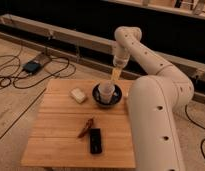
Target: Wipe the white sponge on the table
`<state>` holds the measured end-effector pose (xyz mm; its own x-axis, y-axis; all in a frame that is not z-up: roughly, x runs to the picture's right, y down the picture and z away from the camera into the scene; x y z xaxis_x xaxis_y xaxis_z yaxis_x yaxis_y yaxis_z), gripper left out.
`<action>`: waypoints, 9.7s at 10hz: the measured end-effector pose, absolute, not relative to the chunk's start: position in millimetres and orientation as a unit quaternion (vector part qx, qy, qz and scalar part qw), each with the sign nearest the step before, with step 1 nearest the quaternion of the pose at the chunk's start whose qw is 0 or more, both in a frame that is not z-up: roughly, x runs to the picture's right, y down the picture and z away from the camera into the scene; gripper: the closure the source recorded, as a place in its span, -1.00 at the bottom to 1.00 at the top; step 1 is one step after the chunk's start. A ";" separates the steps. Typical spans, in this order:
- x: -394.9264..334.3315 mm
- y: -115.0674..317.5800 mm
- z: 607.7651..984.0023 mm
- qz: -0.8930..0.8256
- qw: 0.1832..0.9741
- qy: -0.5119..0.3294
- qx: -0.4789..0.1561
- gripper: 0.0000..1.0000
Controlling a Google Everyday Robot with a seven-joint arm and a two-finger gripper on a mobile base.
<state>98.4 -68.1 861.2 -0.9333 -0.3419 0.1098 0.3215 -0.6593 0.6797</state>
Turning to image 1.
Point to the white sponge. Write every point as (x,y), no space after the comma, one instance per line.
(78,95)

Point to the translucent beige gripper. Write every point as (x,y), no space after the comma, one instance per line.
(117,69)

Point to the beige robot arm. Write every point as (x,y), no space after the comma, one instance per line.
(151,101)

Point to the long wooden beam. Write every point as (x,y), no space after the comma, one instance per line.
(79,36)

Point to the black rectangular remote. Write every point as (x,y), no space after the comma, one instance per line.
(95,141)

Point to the dark blue bowl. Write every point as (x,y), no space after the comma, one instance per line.
(116,97)

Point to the white paper cup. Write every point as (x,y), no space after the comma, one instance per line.
(106,90)

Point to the blue power adapter box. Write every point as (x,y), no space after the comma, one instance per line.
(31,67)

